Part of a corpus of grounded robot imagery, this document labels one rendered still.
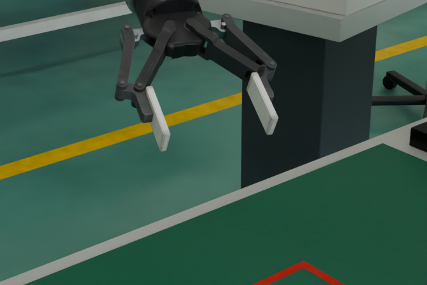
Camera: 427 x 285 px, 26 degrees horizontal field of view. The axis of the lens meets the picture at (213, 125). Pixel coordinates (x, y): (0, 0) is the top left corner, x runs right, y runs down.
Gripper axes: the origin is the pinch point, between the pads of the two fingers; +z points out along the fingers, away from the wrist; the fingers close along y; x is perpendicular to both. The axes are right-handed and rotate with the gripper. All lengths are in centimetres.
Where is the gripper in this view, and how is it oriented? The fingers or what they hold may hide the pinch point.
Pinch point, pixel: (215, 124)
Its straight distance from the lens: 101.5
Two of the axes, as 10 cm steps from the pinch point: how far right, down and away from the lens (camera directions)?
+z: 3.2, 7.7, -5.6
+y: -9.3, 1.4, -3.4
